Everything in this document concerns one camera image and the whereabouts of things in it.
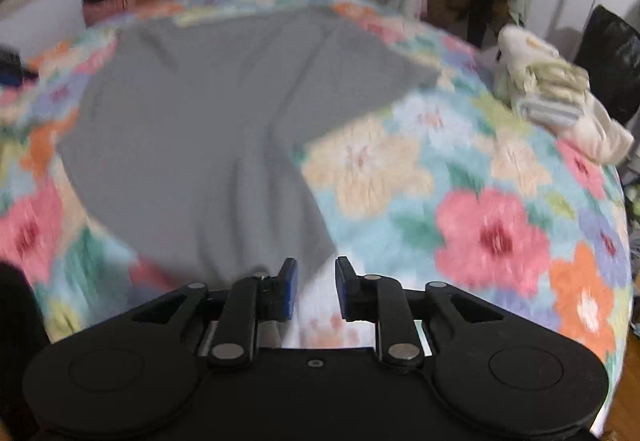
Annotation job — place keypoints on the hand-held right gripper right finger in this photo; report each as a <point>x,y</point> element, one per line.
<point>343,288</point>

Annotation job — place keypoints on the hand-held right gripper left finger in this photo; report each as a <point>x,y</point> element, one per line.
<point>289,288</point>

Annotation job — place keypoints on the grey garment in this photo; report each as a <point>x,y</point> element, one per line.
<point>200,121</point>

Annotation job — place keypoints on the cream clothes pile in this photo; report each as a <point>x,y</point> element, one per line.
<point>550,81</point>

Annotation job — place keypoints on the floral quilt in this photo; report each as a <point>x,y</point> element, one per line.
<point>400,171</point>

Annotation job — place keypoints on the black bag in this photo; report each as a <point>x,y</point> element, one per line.
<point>610,61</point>

